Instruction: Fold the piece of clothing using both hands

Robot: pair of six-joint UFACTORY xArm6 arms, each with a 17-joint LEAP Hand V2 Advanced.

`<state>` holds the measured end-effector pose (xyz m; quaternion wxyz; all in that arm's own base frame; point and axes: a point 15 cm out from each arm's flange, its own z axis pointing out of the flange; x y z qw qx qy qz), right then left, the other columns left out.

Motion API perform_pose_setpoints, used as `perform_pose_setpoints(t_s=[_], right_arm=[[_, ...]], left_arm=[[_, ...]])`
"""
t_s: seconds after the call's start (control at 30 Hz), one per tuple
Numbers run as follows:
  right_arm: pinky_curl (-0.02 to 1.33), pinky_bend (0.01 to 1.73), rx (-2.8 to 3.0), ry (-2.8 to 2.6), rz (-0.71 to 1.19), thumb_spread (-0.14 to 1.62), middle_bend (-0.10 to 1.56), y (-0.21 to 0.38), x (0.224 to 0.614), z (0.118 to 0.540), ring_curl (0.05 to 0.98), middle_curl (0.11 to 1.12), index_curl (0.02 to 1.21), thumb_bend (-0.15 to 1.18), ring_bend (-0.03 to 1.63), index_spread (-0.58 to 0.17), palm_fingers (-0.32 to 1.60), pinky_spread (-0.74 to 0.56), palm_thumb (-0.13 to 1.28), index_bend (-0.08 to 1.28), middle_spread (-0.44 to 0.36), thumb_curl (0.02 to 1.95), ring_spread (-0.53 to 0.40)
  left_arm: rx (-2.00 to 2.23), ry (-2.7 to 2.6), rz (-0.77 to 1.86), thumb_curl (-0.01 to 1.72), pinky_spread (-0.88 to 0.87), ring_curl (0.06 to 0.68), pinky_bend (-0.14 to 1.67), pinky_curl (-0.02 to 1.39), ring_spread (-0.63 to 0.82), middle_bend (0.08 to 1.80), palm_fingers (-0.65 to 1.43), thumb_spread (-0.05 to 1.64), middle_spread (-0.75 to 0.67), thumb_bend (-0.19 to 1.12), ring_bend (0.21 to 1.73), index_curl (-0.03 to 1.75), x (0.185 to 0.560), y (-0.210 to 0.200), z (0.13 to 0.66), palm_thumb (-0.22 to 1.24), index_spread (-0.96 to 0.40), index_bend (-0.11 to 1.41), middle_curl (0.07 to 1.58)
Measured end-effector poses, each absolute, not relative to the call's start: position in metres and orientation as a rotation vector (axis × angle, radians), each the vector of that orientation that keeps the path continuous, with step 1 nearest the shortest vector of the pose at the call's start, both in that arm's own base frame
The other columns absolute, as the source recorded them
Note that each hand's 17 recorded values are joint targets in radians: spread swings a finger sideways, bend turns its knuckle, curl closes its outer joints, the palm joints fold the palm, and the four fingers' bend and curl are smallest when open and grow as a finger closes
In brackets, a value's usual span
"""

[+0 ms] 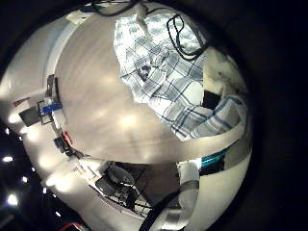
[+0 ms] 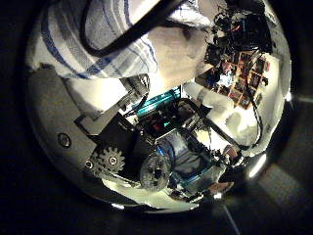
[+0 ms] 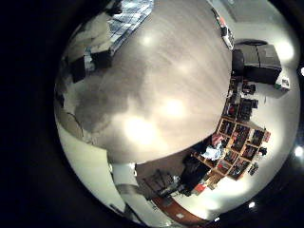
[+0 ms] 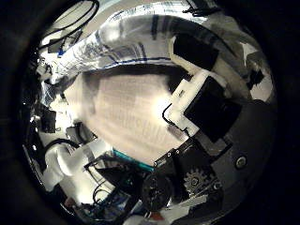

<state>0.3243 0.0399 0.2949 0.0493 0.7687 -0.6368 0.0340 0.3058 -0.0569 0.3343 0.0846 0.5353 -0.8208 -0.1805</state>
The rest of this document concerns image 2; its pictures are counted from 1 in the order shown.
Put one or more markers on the wooden cubby shelf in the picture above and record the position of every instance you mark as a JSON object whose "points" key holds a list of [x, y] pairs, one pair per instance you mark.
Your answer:
{"points": [[244, 81]]}

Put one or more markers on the blue white plaid cloth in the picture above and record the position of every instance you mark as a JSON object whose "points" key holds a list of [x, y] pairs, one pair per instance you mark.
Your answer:
{"points": [[65, 49]]}

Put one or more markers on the teal lit screen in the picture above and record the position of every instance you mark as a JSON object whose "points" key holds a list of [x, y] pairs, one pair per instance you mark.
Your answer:
{"points": [[159, 99]]}

